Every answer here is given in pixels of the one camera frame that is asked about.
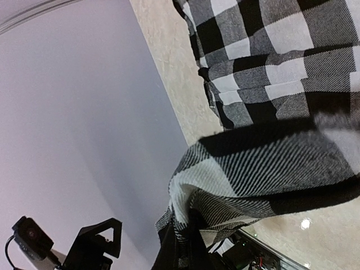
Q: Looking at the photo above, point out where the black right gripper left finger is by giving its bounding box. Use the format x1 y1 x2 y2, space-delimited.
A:
151 222 182 270

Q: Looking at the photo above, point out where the black white checkered shirt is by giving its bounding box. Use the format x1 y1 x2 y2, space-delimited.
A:
156 1 359 244

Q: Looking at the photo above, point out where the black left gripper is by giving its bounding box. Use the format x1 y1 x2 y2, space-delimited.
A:
62 218 123 270

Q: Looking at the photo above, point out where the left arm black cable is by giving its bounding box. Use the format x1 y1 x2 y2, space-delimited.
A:
4 236 62 270

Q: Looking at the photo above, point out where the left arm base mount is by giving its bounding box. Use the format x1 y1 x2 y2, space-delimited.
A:
210 231 281 269

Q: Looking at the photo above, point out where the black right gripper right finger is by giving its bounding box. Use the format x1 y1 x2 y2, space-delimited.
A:
180 213 225 270

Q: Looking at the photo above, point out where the aluminium front rail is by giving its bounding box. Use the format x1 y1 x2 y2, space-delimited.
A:
236 229 308 270

